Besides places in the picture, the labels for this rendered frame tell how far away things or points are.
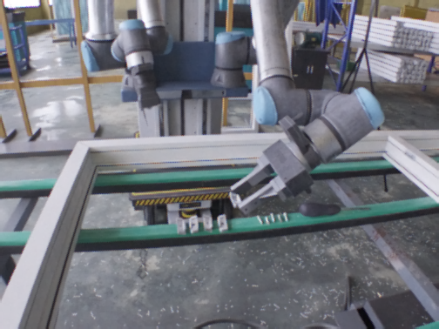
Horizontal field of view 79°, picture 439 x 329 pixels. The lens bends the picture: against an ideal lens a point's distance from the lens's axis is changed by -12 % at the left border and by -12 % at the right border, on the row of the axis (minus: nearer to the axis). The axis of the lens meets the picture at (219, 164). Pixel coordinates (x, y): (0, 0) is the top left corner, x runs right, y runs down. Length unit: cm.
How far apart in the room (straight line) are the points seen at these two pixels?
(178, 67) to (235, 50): 33
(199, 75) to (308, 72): 313
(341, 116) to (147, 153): 54
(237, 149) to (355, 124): 41
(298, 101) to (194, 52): 105
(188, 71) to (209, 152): 86
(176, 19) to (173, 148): 99
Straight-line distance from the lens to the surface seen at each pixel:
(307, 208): 71
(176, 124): 187
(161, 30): 124
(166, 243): 68
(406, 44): 534
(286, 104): 69
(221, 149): 90
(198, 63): 169
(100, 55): 144
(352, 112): 62
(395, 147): 113
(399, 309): 102
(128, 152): 89
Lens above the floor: 132
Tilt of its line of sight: 30 degrees down
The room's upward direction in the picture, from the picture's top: 3 degrees clockwise
